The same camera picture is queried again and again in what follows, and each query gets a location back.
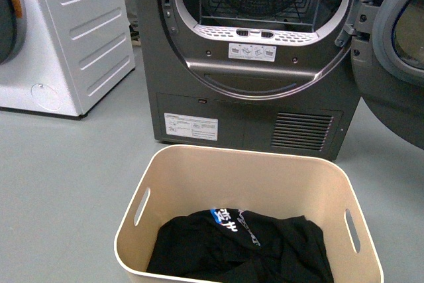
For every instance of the beige plastic laundry hamper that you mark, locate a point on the beige plastic laundry hamper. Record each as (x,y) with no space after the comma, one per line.
(182,179)

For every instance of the dark grey tumble dryer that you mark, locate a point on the dark grey tumble dryer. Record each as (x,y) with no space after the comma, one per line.
(264,75)

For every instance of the black printed t-shirt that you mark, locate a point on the black printed t-shirt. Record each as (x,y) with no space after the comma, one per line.
(234,245)

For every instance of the white washing machine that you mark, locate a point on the white washing machine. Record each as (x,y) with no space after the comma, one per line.
(62,56)

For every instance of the grey dryer door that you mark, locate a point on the grey dryer door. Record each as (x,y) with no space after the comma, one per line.
(386,51)

